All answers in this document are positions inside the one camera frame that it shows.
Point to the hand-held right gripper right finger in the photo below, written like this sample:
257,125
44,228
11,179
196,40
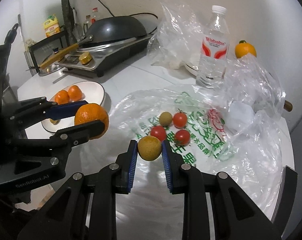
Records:
166,165

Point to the white bowl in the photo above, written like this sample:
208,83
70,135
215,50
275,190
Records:
191,68

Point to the tangerine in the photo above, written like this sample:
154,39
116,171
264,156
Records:
61,97
74,92
91,113

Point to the pale crumpled gloves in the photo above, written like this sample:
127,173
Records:
29,42

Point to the red cherry tomato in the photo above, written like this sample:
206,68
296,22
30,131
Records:
182,137
158,133
179,119

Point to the black metal rack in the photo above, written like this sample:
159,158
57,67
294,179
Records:
48,38

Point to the steel pot lid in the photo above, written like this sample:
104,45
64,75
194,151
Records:
49,71

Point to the black wok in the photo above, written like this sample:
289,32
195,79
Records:
116,30

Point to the clear water bottle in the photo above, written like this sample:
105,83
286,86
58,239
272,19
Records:
212,65

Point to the dark oil bottle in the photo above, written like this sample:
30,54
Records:
86,25

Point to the white plate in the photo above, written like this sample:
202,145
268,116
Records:
91,87

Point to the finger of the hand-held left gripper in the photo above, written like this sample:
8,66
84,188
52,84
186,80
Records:
63,110
83,131

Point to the silver induction cooker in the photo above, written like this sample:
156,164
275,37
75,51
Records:
111,60

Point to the printed clear plastic bag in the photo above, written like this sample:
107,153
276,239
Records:
216,180

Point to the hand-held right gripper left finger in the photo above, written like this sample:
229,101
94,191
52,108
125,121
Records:
133,165

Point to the yellow detergent bottle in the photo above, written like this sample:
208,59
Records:
52,27

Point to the black umbrella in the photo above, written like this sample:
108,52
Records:
71,17

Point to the large orange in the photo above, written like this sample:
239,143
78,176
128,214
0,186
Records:
246,51

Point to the red label sauce bottle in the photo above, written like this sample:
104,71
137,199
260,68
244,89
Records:
94,17

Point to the metal pole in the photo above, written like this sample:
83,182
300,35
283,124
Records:
20,30

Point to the dark vertical pipe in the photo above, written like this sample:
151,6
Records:
64,5

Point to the crumpled clear plastic bag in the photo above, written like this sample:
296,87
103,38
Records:
176,35
253,80

